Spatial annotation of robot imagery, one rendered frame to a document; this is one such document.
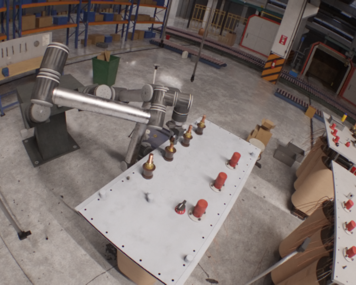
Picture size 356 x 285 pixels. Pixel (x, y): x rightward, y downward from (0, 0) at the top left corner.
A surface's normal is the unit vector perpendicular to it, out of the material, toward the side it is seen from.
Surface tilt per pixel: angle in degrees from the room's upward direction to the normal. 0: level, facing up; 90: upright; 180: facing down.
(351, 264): 0
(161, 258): 0
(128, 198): 0
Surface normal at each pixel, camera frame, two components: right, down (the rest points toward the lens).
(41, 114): 0.74, 0.08
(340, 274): 0.22, -0.77
